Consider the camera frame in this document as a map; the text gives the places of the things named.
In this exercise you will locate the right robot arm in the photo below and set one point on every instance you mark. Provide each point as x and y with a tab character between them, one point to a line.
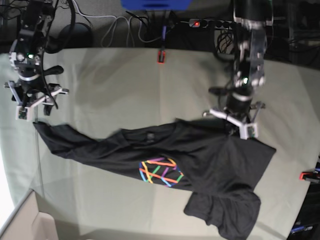
26	56

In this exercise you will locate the black power strip red switch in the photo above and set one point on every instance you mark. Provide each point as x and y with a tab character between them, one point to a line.
206	23

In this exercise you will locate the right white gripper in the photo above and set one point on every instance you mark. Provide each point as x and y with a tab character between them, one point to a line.
28	99

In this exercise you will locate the black round stool base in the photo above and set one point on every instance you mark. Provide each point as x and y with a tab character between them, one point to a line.
81	36

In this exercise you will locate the light green table cloth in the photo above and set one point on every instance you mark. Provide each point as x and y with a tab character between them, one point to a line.
113	88

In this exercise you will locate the red black clamp centre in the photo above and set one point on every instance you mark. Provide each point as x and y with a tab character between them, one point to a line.
161	52

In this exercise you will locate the beige cardboard box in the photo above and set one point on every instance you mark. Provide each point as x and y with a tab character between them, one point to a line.
27	222

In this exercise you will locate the red black clamp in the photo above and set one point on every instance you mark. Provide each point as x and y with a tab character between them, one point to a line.
311	176
161	52

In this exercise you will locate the blue plastic box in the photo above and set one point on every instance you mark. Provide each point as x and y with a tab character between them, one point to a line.
155	5

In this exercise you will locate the black t-shirt with colourful print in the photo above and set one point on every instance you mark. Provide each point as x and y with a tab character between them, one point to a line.
221	171

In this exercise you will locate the red black clamp right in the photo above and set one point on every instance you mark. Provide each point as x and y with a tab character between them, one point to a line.
311	176

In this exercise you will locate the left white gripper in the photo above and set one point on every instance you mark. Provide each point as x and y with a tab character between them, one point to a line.
246	125

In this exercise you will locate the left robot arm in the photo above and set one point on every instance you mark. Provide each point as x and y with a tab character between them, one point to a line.
251	19

